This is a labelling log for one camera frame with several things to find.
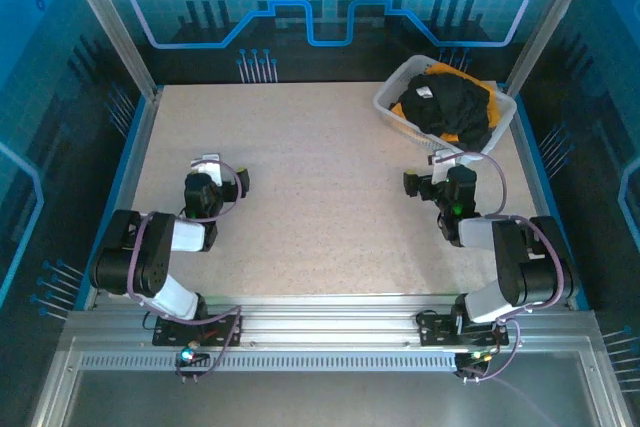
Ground black t-shirt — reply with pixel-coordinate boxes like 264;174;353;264
401;73;492;154

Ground white plastic basket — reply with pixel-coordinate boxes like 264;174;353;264
372;53;519;167

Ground orange t-shirt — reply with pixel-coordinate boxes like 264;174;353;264
389;63;502;144

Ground small controller board with LEDs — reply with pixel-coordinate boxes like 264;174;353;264
174;344;212;381
453;348;495;381

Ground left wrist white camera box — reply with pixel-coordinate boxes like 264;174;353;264
190;152;223;184

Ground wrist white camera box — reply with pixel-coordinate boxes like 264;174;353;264
427;148;464;169
190;152;223;184

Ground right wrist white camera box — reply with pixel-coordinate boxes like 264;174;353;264
427;148;464;169

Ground aluminium side rail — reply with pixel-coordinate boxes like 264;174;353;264
83;86;162;309
513;91;592;311

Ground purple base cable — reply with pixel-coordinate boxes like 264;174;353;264
457;319;524;384
173;306;245;385

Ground aluminium mounting rail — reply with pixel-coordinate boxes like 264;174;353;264
65;293;599;349

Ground slotted grey cable duct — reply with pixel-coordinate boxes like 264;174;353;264
78;352;460;374

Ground aluminium frame post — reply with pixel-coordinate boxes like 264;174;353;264
503;0;604;99
54;0;162;101

